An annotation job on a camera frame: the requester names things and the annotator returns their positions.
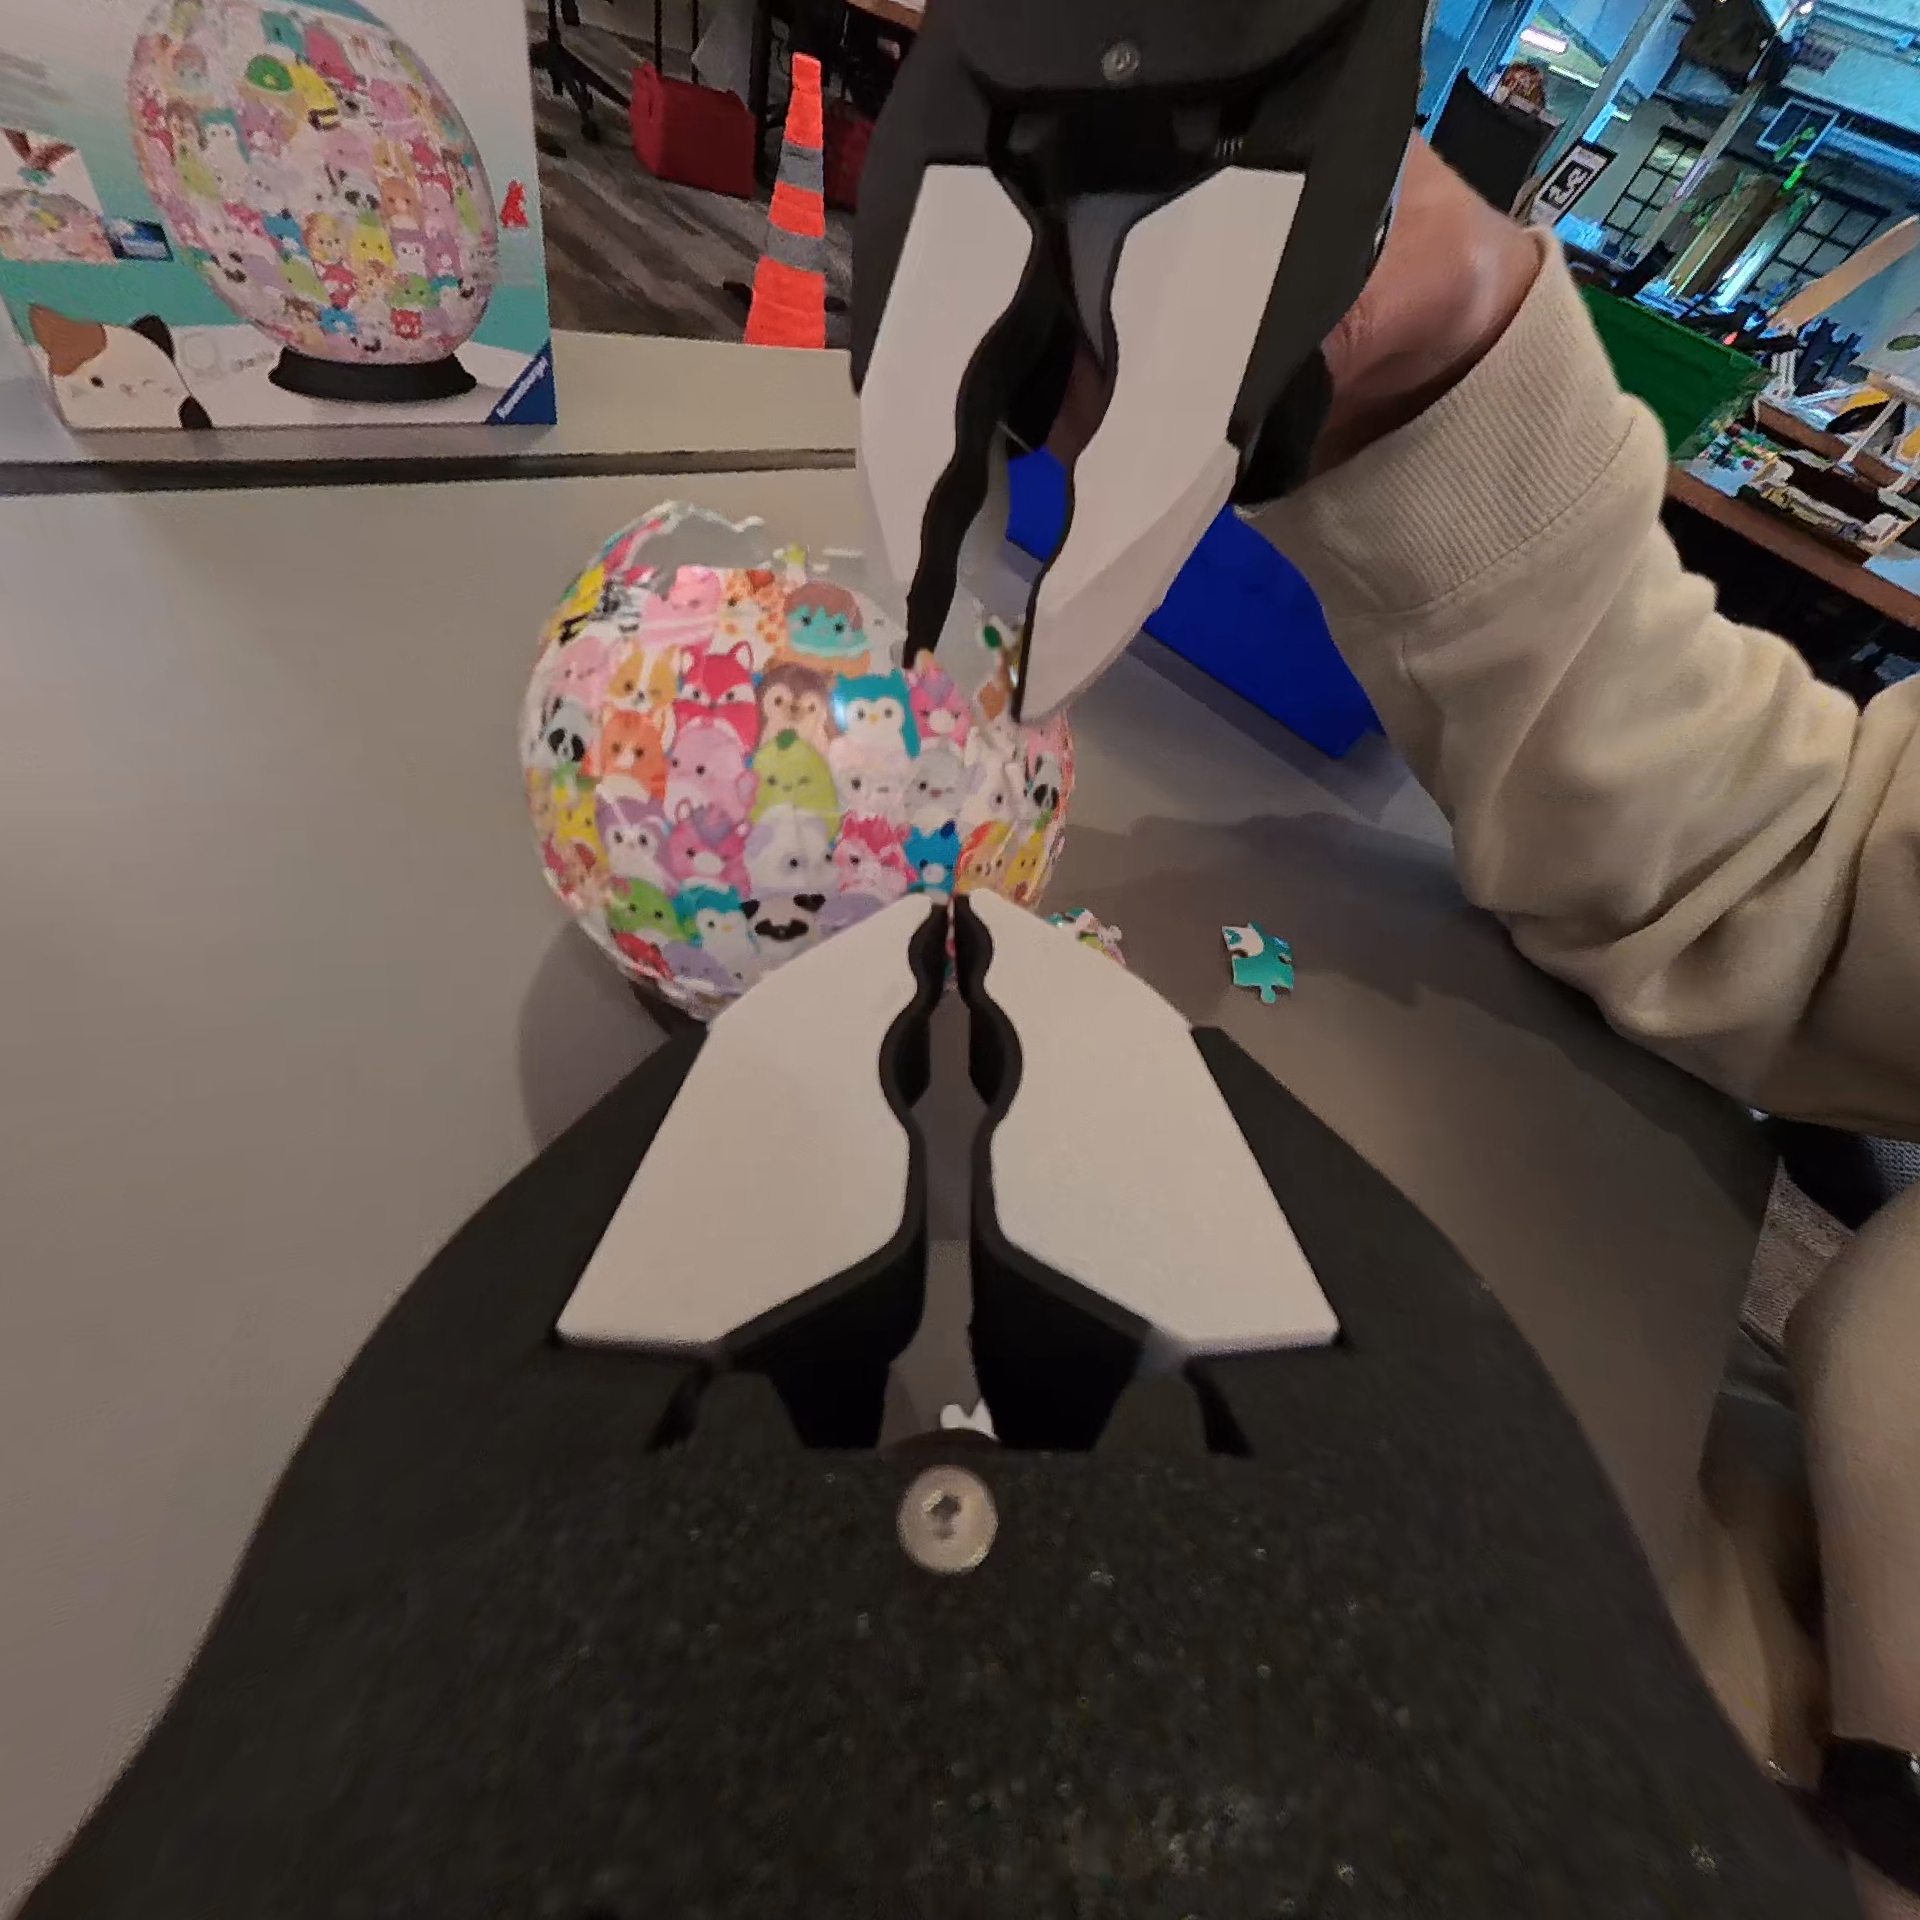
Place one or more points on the person's beige trousers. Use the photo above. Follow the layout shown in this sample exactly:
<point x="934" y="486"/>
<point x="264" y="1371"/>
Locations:
<point x="1862" y="1424"/>

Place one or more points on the person's right forearm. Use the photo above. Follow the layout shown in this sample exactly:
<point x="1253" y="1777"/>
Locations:
<point x="1622" y="750"/>

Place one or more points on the colourful puzzle ball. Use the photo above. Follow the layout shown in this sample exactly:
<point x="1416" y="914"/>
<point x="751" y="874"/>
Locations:
<point x="721" y="779"/>

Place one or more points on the white puzzle piece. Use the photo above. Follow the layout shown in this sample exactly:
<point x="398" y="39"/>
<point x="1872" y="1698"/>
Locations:
<point x="966" y="1418"/>

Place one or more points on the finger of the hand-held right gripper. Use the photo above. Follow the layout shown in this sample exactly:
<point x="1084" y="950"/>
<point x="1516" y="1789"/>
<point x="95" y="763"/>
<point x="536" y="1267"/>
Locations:
<point x="932" y="330"/>
<point x="1170" y="422"/>

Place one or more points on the blue plastic bin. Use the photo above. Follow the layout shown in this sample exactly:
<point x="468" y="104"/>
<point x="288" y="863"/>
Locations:
<point x="1244" y="630"/>

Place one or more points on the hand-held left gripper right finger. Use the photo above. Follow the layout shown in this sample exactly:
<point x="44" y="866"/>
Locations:
<point x="1156" y="1184"/>

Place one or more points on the person's right hand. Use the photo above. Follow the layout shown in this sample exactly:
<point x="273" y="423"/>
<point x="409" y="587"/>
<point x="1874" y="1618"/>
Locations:
<point x="1424" y="301"/>

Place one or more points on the orange traffic cone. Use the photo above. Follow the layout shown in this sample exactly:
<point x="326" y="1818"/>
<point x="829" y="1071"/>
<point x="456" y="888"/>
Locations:
<point x="788" y="254"/>

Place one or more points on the puzzle box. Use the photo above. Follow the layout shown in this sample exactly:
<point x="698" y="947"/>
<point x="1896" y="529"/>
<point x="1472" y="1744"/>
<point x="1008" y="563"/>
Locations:
<point x="301" y="182"/>

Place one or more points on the colourful puzzle piece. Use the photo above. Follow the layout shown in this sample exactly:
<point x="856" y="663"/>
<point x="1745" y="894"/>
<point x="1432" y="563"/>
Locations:
<point x="1095" y="934"/>

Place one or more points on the teal puzzle piece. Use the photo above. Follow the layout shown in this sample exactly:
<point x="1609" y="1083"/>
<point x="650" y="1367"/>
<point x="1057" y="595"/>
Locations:
<point x="1261" y="968"/>

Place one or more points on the red storage box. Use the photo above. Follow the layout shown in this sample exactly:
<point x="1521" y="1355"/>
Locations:
<point x="690" y="142"/>

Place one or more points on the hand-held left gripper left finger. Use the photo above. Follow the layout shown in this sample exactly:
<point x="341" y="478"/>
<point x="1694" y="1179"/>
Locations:
<point x="751" y="1184"/>

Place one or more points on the green plastic bins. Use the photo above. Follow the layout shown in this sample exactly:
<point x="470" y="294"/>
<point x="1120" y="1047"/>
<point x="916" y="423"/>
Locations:
<point x="1664" y="360"/>

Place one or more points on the wooden table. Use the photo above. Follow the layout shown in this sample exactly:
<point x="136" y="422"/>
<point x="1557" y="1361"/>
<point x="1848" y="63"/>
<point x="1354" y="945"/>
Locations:
<point x="1800" y="555"/>

